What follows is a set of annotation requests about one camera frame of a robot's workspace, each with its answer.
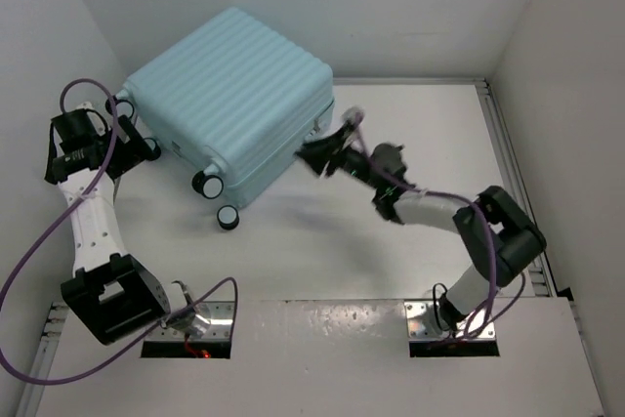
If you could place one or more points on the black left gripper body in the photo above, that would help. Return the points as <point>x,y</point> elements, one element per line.
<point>104,138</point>

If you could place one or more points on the light blue suitcase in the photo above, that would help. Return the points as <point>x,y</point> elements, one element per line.
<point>236,100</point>

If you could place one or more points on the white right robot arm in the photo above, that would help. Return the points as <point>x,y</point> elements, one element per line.
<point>499,238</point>

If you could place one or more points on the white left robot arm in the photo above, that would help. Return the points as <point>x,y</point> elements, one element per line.
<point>109,290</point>

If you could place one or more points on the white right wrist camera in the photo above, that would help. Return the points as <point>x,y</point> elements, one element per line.
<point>352,118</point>

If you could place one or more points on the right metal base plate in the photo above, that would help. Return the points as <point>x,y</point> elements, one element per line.
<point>422,326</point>

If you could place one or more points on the metal base plate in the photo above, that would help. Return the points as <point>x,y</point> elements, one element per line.
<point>209,322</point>
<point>422,326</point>

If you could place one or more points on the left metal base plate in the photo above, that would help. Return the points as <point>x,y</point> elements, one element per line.
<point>209,322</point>

